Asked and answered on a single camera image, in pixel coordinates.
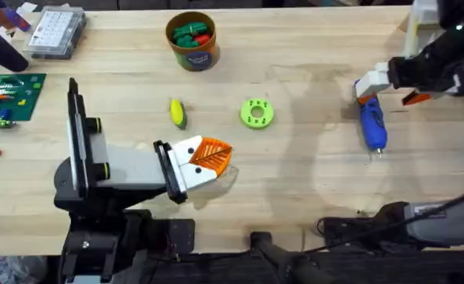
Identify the clear plastic parts box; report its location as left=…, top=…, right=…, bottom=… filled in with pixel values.
left=21, top=5, right=88, bottom=61

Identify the black cylindrical tool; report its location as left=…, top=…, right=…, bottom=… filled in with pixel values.
left=0, top=27, right=31, bottom=73

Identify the plastic bag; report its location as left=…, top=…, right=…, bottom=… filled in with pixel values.
left=0, top=255, right=50, bottom=284

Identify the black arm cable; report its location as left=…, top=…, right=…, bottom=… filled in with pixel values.
left=315, top=188, right=464, bottom=253

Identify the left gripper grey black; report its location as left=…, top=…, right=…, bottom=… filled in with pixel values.
left=84, top=116, right=234, bottom=205

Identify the white box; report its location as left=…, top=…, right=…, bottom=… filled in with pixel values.
left=402, top=0, right=443, bottom=59

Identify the black upright flat plate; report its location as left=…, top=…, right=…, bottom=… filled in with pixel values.
left=66, top=77, right=92, bottom=199

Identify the green disc with holes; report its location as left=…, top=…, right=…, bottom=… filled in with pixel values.
left=239, top=98, right=275, bottom=130

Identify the blue electric screwdriver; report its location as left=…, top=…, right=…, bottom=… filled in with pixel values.
left=357, top=96, right=389, bottom=159

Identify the black rail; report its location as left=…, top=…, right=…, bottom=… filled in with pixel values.
left=137, top=231, right=464, bottom=284

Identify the brown tub with toys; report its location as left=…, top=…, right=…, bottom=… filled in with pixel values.
left=164, top=10, right=222, bottom=73

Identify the green board with blocks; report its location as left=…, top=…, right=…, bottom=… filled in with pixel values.
left=0, top=73, right=47, bottom=129

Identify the yellow green corn toy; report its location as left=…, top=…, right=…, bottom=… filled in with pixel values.
left=169, top=98, right=189, bottom=131

